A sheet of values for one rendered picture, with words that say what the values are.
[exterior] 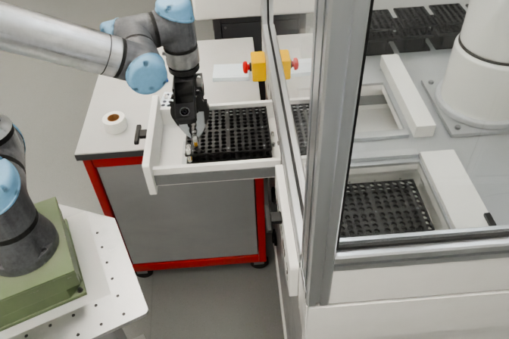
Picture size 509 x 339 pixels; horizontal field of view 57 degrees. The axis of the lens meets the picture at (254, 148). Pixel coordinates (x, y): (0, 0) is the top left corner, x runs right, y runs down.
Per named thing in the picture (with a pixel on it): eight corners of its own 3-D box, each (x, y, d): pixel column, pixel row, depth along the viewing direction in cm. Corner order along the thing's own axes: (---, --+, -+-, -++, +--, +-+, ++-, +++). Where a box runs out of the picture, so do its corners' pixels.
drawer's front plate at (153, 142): (150, 196, 121) (141, 166, 114) (159, 123, 142) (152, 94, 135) (157, 195, 121) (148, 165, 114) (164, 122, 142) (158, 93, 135)
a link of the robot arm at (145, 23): (103, 40, 89) (160, 27, 92) (95, 15, 97) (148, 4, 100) (113, 75, 94) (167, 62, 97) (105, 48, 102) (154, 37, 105)
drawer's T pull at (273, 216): (266, 234, 101) (266, 230, 100) (263, 207, 107) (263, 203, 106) (283, 233, 101) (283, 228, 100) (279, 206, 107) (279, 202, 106)
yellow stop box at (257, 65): (251, 82, 152) (249, 63, 148) (249, 69, 158) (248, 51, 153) (266, 81, 153) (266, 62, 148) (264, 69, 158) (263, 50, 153)
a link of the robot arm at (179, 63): (197, 54, 102) (159, 57, 102) (199, 72, 105) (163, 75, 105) (198, 36, 107) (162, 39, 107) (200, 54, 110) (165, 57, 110)
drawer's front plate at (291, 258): (289, 297, 99) (290, 269, 91) (275, 194, 120) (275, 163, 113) (298, 297, 99) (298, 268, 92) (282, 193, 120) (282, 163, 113)
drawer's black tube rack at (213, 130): (188, 172, 124) (185, 154, 120) (190, 129, 137) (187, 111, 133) (272, 166, 125) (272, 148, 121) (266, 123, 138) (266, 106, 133)
